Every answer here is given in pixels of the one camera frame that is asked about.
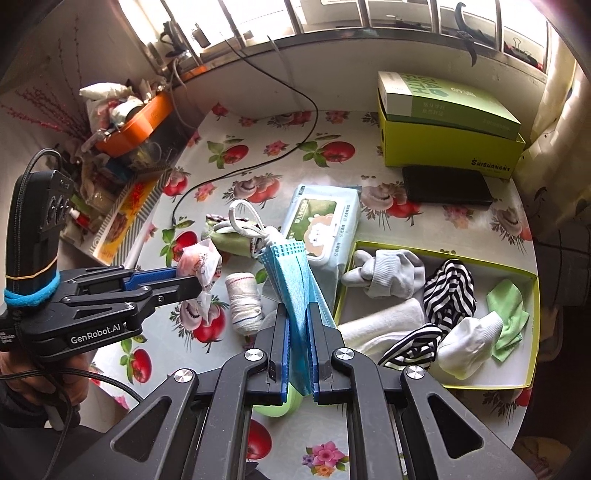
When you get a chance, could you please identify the white plastic bag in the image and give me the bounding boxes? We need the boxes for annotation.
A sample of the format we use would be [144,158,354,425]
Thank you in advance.
[79,82,132,100]

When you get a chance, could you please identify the floral plastic tablecloth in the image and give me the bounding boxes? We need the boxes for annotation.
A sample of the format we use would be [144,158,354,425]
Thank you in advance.
[88,104,539,480]

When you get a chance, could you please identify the blue face mask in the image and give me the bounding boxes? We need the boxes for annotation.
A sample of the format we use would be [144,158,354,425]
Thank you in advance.
[228,199,340,398]

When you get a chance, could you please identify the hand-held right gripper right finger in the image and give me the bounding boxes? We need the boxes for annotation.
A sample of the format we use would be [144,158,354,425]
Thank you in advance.
[307,302,525,480]

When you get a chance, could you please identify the black white striped sock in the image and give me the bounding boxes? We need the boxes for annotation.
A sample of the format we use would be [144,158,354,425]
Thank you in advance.
[422,258,477,333]
[378,323,444,370]

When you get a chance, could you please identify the yellow-green shallow box tray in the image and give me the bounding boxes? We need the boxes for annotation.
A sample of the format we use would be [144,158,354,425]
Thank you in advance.
[333,240,541,391]

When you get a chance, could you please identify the person's left forearm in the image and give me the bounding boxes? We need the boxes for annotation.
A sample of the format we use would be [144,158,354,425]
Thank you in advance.
[0,392,112,480]

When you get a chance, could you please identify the lime cardboard box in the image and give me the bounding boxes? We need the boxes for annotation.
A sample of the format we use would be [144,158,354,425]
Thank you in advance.
[379,99,527,181]

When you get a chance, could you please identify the person's left hand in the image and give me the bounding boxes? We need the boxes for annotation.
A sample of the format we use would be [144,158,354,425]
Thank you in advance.
[0,348,90,418]

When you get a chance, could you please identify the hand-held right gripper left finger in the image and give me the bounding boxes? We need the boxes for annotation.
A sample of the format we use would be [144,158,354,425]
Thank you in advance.
[60,302,291,480]

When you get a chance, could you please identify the white green cardboard box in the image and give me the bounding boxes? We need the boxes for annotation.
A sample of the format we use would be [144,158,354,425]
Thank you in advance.
[377,71,522,139]

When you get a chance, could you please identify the black hook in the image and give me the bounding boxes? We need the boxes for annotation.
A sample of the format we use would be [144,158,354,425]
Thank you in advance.
[455,2,478,65]

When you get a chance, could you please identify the white bandage roll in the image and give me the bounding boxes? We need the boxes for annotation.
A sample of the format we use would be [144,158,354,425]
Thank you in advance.
[225,272,262,337]

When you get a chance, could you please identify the light green cloth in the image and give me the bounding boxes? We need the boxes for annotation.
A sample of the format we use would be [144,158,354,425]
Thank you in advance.
[486,278,530,363]

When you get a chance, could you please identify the black binder clips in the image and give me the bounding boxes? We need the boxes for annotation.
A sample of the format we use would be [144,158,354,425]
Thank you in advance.
[503,39,539,65]

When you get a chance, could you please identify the plain white sock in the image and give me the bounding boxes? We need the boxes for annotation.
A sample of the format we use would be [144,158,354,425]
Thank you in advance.
[436,311,504,380]

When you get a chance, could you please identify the orange plastic basin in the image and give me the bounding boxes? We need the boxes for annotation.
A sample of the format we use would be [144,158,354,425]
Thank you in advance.
[95,91,174,155]

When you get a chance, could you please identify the glass jar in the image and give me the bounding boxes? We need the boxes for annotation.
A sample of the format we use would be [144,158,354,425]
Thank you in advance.
[124,141,171,175]

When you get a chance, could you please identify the cream curtain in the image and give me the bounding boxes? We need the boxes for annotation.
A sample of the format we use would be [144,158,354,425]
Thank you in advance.
[515,60,591,232]

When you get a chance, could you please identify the striped printed flat box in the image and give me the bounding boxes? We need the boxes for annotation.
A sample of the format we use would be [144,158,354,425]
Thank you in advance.
[88,178,162,266]

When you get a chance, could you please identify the metal window grille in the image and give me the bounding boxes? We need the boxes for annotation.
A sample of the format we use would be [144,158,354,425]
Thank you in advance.
[217,0,555,47]

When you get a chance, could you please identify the pink white packet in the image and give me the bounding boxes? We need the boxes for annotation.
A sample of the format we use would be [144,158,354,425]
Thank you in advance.
[178,240,222,319]

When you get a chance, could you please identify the black wallet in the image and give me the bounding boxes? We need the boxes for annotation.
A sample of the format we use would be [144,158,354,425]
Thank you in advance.
[402,165,495,205]

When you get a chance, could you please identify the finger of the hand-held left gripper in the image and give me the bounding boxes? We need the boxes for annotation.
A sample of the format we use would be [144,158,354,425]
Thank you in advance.
[61,265,184,297]
[64,276,206,320]

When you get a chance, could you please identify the green fabric sleeve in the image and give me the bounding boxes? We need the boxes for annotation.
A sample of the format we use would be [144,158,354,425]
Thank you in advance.
[201,213,278,257]

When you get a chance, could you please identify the wet wipes pack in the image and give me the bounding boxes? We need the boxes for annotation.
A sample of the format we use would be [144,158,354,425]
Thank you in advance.
[279,184,363,278]

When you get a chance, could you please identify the white sock with ribbed cuff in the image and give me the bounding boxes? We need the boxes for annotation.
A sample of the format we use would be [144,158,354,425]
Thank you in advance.
[341,249,426,301]

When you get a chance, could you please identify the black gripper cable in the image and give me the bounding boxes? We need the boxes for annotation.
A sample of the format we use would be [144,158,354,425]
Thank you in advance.
[0,148,145,480]

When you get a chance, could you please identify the light green round lid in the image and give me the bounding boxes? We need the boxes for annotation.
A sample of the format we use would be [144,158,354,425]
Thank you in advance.
[253,385,303,418]

